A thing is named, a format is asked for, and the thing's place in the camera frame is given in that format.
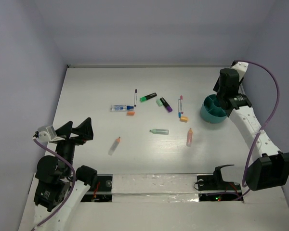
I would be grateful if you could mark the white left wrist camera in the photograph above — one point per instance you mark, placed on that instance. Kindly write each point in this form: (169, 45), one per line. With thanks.
(47, 134)

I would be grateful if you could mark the green pencil-shaped clear case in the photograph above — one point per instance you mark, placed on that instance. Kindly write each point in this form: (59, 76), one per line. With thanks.
(160, 131)

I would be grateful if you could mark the teal round organizer container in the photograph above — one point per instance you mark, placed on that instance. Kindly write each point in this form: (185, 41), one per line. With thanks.
(211, 111)

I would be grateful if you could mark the pink orange pencil-shaped case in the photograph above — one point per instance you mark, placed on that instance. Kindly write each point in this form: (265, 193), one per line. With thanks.
(189, 138)

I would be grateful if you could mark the purple thin marker pen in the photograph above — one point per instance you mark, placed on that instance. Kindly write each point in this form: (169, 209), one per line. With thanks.
(135, 98)

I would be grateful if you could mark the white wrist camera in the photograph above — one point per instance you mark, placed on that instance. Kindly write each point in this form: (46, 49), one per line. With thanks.
(47, 134)
(240, 67)

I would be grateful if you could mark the green cap black highlighter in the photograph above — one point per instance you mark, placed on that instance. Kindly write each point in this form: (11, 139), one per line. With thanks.
(148, 97)

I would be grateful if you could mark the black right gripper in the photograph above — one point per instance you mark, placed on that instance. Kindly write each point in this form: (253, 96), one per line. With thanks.
(217, 87)

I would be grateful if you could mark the mint green eraser cap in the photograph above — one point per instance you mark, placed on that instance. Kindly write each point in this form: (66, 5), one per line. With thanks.
(159, 103)

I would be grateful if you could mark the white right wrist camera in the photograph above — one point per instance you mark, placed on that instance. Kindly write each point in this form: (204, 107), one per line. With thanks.
(240, 67)

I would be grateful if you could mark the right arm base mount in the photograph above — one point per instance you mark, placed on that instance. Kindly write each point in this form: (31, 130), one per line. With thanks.
(211, 187)

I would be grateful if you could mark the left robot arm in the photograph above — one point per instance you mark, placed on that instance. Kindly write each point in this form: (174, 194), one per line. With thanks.
(60, 187)

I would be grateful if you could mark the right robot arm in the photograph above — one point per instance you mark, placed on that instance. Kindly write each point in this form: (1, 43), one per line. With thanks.
(266, 166)

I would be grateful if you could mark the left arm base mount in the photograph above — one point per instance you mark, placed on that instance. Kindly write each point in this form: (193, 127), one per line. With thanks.
(102, 192)

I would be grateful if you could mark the orange tip clear pencil case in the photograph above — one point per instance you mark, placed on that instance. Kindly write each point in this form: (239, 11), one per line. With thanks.
(114, 146)

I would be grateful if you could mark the purple cap black highlighter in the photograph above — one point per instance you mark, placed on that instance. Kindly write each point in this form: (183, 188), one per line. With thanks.
(166, 105)

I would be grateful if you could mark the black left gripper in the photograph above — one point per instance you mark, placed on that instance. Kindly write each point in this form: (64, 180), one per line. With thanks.
(85, 130)

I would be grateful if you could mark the clear blue glue bottle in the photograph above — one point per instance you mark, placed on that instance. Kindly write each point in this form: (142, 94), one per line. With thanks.
(121, 108)

